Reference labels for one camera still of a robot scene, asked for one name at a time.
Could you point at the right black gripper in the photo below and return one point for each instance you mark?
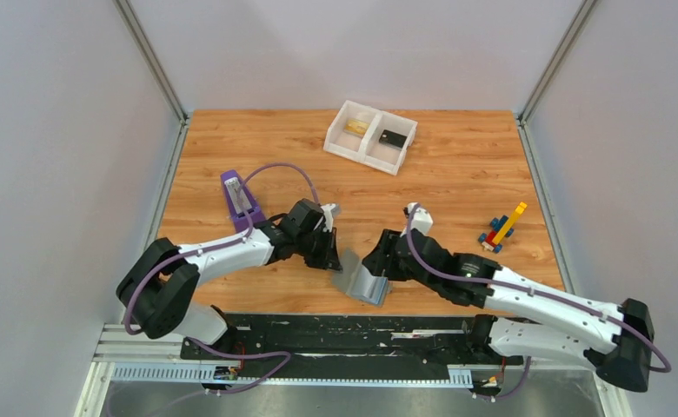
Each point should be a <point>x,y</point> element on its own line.
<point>382,258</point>

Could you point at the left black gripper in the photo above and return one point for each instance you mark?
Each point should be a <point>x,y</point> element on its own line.
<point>329,259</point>

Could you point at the grey card holder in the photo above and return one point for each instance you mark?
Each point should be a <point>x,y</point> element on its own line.
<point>358,283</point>

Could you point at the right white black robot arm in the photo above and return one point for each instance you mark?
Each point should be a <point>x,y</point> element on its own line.
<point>613,340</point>

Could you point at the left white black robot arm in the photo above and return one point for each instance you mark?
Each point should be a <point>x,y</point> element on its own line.
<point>158,291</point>

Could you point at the black card in tray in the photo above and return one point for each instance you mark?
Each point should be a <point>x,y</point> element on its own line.
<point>392,139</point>

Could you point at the gold card in tray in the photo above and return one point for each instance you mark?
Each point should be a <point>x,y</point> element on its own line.
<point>356,127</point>

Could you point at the white two-compartment tray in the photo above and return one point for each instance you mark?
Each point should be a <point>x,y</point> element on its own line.
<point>367,150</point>

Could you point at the colourful toy brick figure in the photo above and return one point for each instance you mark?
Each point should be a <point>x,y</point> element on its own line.
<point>501,228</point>

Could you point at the purple metronome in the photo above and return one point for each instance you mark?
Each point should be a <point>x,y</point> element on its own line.
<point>241,204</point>

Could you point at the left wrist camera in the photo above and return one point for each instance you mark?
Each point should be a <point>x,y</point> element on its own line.
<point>330,211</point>

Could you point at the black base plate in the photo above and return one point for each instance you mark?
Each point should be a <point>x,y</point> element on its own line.
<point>358,347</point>

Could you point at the aluminium rail frame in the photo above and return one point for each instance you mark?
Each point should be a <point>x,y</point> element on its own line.
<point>174,359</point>

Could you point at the right aluminium corner post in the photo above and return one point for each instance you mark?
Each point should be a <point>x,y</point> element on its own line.
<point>565,45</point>

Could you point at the aluminium corner post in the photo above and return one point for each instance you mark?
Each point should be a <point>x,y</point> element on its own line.
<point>139,36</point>
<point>565,45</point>

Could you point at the left aluminium corner post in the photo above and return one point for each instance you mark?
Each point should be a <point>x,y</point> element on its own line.
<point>139,36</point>

